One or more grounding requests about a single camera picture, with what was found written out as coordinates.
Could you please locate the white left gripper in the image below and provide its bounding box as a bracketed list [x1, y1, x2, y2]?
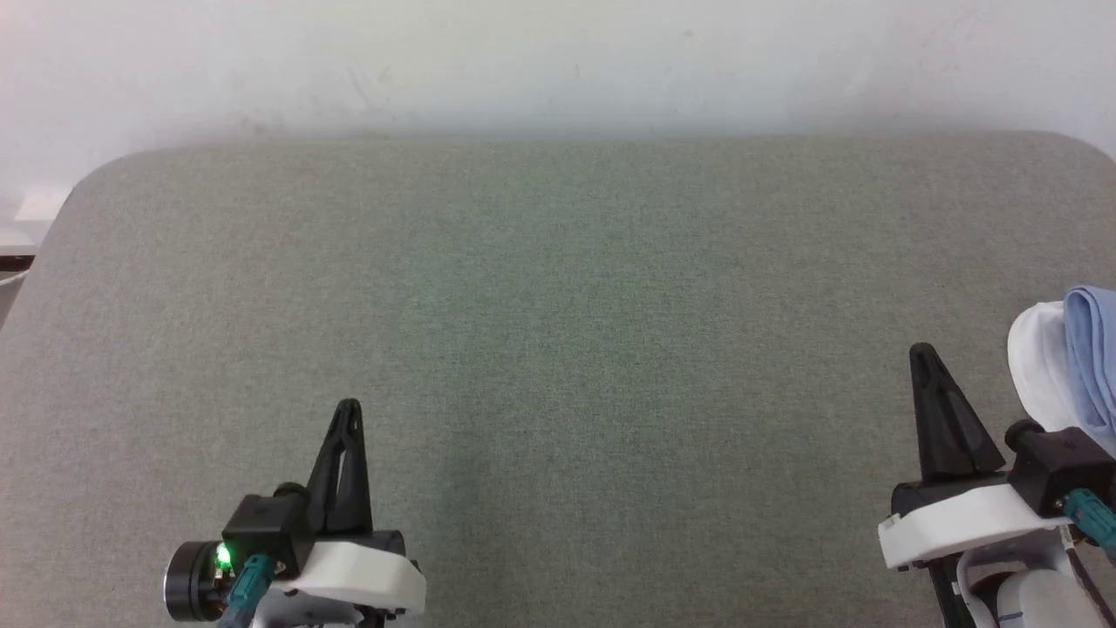
[253, 399, 427, 628]

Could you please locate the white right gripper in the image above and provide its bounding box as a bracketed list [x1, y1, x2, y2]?
[878, 343, 1075, 574]

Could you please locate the white garment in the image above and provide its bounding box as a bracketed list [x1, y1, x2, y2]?
[1007, 301, 1116, 459]

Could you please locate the light blue garment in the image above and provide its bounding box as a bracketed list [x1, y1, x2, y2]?
[1062, 285, 1116, 437]

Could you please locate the teal left camera cable plug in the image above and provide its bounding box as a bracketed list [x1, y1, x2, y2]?
[216, 553, 275, 628]

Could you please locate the teal camera cable plug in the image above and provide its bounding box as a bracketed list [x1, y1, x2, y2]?
[216, 553, 275, 628]
[1062, 488, 1116, 552]

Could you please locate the teal right camera cable plug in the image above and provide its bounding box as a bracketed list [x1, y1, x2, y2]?
[1062, 488, 1116, 552]

